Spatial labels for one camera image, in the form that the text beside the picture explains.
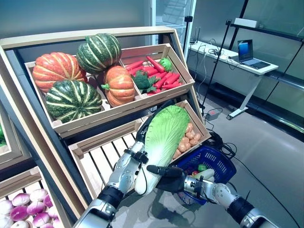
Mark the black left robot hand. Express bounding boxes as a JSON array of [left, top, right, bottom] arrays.
[[136, 99, 178, 143]]

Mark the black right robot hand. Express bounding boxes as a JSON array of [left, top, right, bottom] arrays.
[[146, 164, 188, 193]]

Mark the green napa cabbage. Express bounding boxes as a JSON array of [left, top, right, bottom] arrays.
[[191, 168, 216, 181], [134, 104, 190, 195]]

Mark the blue plastic shopping basket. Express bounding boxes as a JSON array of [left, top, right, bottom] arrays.
[[174, 145, 238, 206]]

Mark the wooden carrot crate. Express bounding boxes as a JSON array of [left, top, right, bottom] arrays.
[[120, 43, 195, 98]]

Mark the wooden pumpkin crate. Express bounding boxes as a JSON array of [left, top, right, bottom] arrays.
[[25, 60, 143, 138]]

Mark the dark green broccoli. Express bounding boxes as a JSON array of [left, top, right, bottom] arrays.
[[132, 70, 161, 94]]

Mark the small orange pumpkin green stem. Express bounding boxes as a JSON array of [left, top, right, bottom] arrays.
[[101, 66, 135, 108]]

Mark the wooden potato crate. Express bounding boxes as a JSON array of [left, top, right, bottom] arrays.
[[152, 99, 211, 167]]

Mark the grey power adapter red button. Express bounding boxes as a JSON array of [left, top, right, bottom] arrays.
[[204, 109, 221, 121]]

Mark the green striped pumpkin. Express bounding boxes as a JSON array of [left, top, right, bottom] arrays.
[[45, 80, 103, 124], [76, 33, 122, 75]]

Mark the black tripod pole stand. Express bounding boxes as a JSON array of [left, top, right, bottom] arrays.
[[200, 20, 232, 110]]

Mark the black router with antennas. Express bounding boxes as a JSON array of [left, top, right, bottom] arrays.
[[189, 26, 201, 45]]

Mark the large orange pumpkin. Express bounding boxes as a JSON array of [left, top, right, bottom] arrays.
[[32, 52, 88, 93]]

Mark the white desk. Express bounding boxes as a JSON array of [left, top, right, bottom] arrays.
[[189, 40, 280, 121]]

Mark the plain wooden crate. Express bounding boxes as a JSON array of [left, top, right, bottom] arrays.
[[0, 102, 33, 164]]

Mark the grey laptop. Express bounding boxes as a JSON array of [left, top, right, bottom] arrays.
[[237, 39, 272, 70]]

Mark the wooden turnip crate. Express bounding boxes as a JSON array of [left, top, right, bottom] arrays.
[[0, 166, 72, 228]]

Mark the dark green vegetable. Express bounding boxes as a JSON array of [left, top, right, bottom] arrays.
[[0, 123, 7, 146]]

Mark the white flat box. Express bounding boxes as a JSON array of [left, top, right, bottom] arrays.
[[234, 18, 258, 28]]

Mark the black cable coil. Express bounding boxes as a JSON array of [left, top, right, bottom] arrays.
[[208, 132, 237, 159]]

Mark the wooden display stand dark frame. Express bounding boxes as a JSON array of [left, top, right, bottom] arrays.
[[0, 26, 205, 221]]

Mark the black camera stand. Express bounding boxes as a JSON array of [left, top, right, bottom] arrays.
[[184, 15, 193, 48]]

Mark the black wall shelf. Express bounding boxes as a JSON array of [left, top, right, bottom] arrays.
[[230, 22, 304, 91]]

